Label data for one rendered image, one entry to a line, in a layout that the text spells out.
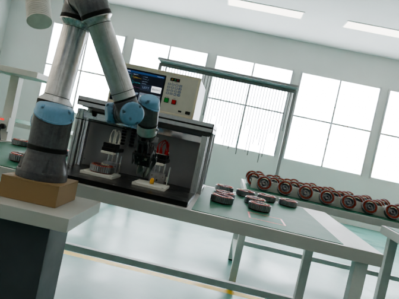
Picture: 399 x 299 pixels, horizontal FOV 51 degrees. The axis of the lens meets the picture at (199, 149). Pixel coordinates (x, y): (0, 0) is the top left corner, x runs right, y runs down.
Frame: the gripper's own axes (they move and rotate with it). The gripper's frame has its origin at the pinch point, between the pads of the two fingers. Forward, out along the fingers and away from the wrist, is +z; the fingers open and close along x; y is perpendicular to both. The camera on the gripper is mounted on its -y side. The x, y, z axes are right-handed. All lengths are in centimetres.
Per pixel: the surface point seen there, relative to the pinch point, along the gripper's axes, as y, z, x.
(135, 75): -51, -19, -22
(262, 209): -25, 23, 53
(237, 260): -87, 122, 53
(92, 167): -12.2, 12.3, -27.2
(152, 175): -27.4, 20.3, -2.7
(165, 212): 9.7, 9.0, 12.7
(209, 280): -44, 102, 36
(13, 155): -8, 14, -64
